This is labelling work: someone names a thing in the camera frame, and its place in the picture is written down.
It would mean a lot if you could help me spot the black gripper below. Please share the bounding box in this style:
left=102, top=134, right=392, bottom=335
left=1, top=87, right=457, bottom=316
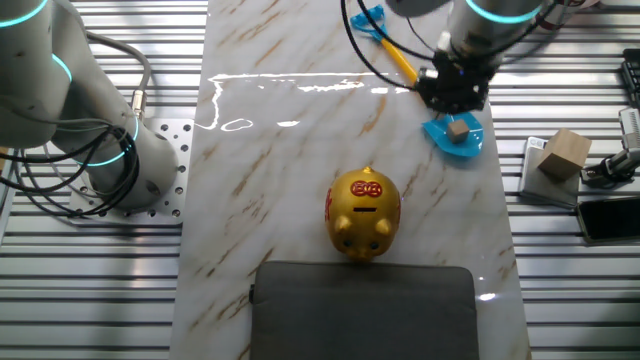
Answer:
left=414, top=49, right=495, bottom=115

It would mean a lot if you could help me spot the small wooden cube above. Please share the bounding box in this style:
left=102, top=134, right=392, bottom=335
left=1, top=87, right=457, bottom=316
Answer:
left=446, top=118, right=471, bottom=145

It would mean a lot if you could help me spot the blue and yellow toy shovel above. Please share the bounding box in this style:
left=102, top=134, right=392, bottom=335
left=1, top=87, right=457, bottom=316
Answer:
left=349, top=4, right=485, bottom=159

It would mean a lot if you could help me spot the large wooden block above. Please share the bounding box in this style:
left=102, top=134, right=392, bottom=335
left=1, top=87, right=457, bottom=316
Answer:
left=536, top=127, right=593, bottom=182

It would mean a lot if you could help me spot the red and white can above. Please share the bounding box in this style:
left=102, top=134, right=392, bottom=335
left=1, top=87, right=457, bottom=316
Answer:
left=542, top=0, right=601, bottom=29

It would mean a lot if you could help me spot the golden piggy bank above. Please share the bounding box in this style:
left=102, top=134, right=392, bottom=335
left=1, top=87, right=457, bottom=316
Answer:
left=324, top=166, right=402, bottom=262

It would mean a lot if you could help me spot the black ribbed item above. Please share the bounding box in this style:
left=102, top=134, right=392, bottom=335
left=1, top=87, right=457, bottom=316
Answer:
left=621, top=48, right=640, bottom=109

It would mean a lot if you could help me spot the silver vented box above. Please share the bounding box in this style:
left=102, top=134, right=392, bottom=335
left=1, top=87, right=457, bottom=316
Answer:
left=618, top=107, right=640, bottom=150

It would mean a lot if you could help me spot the black clamp with silver cylinder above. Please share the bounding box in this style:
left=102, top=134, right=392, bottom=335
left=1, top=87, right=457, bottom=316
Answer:
left=579, top=148, right=640, bottom=190

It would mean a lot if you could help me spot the black smartphone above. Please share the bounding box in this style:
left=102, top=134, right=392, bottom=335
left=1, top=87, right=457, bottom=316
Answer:
left=574, top=195, right=640, bottom=245

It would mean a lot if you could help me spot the grey fabric pad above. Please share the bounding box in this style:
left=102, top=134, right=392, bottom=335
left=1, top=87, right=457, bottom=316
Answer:
left=248, top=260, right=480, bottom=360

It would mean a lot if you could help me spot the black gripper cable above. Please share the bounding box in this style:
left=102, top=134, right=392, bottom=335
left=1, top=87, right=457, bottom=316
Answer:
left=341, top=0, right=561, bottom=92

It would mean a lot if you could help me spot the grey metal plate bracket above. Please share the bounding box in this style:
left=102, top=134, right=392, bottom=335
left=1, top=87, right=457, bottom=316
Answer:
left=518, top=136, right=581, bottom=209

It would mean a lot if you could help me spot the grey cable with connector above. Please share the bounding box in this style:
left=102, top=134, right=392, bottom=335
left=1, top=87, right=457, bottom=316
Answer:
left=84, top=30, right=153, bottom=121

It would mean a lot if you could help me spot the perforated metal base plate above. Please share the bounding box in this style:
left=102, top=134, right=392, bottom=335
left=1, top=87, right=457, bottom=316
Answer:
left=67, top=118, right=195, bottom=226

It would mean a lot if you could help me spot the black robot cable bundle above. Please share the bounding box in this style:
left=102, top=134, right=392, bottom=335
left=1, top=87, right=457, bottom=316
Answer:
left=0, top=124, right=142, bottom=219

